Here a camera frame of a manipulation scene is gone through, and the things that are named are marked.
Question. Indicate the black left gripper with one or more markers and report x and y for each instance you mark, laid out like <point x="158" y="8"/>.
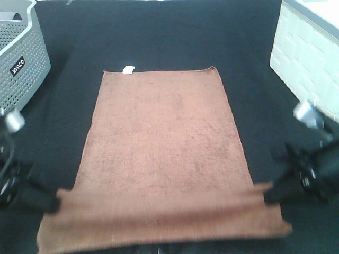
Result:
<point x="14" y="190"/>

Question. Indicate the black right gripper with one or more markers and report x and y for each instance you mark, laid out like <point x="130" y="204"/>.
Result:
<point x="297" y="162"/>

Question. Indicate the brown microfiber towel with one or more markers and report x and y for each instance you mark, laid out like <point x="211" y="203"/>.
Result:
<point x="162" y="162"/>

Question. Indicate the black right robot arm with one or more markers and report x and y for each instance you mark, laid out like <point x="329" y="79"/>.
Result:
<point x="325" y="159"/>

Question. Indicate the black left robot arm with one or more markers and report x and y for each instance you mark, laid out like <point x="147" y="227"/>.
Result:
<point x="7" y="157"/>

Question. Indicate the white plastic storage bin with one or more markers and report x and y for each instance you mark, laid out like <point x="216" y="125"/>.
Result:
<point x="305" y="52"/>

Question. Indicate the grey perforated plastic basket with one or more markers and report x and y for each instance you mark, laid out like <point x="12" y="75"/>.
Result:
<point x="24" y="58"/>

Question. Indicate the white towel care tag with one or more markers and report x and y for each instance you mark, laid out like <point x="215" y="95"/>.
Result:
<point x="128" y="69"/>

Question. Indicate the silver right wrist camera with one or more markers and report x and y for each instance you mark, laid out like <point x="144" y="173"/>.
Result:
<point x="306" y="113"/>

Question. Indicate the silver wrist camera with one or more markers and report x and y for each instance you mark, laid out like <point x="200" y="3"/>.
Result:
<point x="11" y="120"/>
<point x="306" y="113"/>

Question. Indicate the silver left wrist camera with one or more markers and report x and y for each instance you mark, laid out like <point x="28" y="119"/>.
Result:
<point x="11" y="120"/>

